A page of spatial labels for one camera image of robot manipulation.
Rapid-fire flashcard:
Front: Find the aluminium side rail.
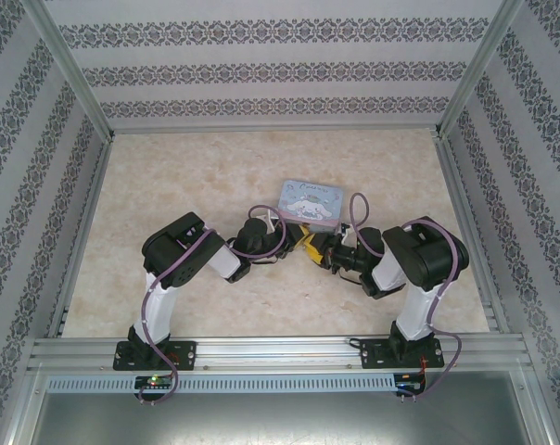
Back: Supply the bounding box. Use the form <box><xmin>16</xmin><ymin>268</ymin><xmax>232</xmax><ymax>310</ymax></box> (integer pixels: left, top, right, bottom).
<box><xmin>434</xmin><ymin>135</ymin><xmax>511</xmax><ymax>333</ymax></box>
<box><xmin>45</xmin><ymin>137</ymin><xmax>115</xmax><ymax>339</ymax></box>

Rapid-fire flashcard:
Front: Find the aluminium frame post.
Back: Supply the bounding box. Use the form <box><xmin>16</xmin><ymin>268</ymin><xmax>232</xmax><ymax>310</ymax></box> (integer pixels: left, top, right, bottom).
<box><xmin>21</xmin><ymin>0</ymin><xmax>115</xmax><ymax>141</ymax></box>
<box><xmin>433</xmin><ymin>0</ymin><xmax>525</xmax><ymax>138</ymax></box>

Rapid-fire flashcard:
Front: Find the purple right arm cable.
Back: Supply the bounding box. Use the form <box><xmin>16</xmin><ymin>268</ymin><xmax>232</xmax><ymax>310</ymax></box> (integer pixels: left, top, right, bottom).
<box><xmin>349</xmin><ymin>192</ymin><xmax>463</xmax><ymax>401</ymax></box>

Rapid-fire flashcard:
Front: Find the small circuit board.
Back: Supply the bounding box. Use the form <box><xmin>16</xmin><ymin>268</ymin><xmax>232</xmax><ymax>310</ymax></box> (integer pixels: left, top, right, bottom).
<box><xmin>134</xmin><ymin>375</ymin><xmax>175</xmax><ymax>390</ymax></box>
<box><xmin>396</xmin><ymin>379</ymin><xmax>427</xmax><ymax>396</ymax></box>

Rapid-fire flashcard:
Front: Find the left small circuit board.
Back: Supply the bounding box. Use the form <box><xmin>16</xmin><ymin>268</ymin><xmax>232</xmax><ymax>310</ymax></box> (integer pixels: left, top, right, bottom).
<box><xmin>134</xmin><ymin>375</ymin><xmax>175</xmax><ymax>390</ymax></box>

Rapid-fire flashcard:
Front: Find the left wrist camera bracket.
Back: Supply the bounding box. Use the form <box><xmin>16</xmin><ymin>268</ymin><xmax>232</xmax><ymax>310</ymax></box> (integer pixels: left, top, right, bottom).
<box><xmin>258</xmin><ymin>211</ymin><xmax>282</xmax><ymax>234</ymax></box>

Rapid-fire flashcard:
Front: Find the aluminium mounting rail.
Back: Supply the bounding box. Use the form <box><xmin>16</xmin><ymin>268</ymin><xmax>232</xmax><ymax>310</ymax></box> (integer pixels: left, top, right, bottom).
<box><xmin>26</xmin><ymin>337</ymin><xmax>528</xmax><ymax>373</ymax></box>

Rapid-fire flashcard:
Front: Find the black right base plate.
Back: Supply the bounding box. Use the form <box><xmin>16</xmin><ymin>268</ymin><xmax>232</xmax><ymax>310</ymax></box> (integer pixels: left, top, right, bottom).
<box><xmin>359</xmin><ymin>337</ymin><xmax>446</xmax><ymax>371</ymax></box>

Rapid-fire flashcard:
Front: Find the right small circuit board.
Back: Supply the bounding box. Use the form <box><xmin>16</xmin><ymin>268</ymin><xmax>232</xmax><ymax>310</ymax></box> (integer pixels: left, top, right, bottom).
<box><xmin>396</xmin><ymin>379</ymin><xmax>427</xmax><ymax>396</ymax></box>

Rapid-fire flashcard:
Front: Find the grey metal sheet panel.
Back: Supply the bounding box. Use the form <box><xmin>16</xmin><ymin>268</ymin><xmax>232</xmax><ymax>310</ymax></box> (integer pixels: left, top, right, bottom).
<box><xmin>5</xmin><ymin>370</ymin><xmax>555</xmax><ymax>445</ymax></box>

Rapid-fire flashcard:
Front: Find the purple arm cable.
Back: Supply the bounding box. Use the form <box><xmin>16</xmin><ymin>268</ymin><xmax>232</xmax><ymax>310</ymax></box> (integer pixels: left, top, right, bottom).
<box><xmin>141</xmin><ymin>204</ymin><xmax>288</xmax><ymax>405</ymax></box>
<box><xmin>349</xmin><ymin>192</ymin><xmax>463</xmax><ymax>401</ymax></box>

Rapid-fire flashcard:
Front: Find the slotted grey cable duct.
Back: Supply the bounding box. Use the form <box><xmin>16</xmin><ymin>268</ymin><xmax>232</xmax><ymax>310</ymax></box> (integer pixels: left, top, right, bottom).
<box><xmin>45</xmin><ymin>374</ymin><xmax>398</xmax><ymax>393</ymax></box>

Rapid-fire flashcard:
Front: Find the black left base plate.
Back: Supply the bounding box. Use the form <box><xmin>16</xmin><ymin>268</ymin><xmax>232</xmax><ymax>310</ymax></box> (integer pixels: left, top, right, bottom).
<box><xmin>112</xmin><ymin>339</ymin><xmax>198</xmax><ymax>373</ymax></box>

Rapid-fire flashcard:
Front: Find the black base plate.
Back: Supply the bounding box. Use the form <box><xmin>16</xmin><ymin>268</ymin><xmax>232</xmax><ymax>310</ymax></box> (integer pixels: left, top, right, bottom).
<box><xmin>359</xmin><ymin>337</ymin><xmax>446</xmax><ymax>371</ymax></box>
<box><xmin>112</xmin><ymin>339</ymin><xmax>198</xmax><ymax>373</ymax></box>

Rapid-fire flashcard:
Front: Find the blue cartoon tin box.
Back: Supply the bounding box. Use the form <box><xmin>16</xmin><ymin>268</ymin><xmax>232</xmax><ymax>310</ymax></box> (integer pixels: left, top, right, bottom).
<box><xmin>276</xmin><ymin>179</ymin><xmax>345</xmax><ymax>235</ymax></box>

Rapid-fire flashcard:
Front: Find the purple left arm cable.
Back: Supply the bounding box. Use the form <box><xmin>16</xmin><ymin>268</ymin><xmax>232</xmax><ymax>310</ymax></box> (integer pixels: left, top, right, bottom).
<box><xmin>141</xmin><ymin>204</ymin><xmax>288</xmax><ymax>405</ymax></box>

